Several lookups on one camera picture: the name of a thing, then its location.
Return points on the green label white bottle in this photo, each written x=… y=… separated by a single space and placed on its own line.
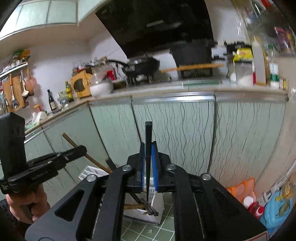
x=274 y=75

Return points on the black chopstick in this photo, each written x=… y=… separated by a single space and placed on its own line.
x=148 y=151

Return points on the blue plastic container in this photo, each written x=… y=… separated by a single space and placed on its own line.
x=278 y=208

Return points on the white rice cooker bowl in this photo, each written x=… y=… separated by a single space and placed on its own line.
x=100 y=85

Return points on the dark glass bottle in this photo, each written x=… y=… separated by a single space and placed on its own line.
x=51 y=101

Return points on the green checkered tablecloth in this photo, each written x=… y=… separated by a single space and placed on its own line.
x=135 y=230

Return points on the wooden cutting board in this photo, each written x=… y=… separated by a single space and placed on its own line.
x=193 y=67

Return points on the black cast iron pot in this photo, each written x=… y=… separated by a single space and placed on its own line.
x=198 y=52

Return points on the yellow toy microwave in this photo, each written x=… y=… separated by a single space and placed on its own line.
x=80 y=84

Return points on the white squeeze bottle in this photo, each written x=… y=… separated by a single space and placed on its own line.
x=259 y=63

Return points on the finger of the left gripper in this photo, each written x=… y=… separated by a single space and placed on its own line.
x=203 y=208
x=93 y=210

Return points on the clear jar with white powder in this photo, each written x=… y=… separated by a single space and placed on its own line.
x=243 y=65

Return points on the wooden chopstick in holder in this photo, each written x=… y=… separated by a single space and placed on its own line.
x=134 y=206

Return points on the person's left hand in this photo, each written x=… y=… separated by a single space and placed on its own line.
x=28 y=207

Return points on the black range hood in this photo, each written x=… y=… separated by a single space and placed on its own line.
x=143 y=26

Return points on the black frying pan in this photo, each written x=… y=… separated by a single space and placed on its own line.
x=142 y=66

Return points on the orange plastic bag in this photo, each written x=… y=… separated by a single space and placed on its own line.
x=244 y=189

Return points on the green glass bottle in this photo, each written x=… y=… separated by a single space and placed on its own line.
x=69 y=91

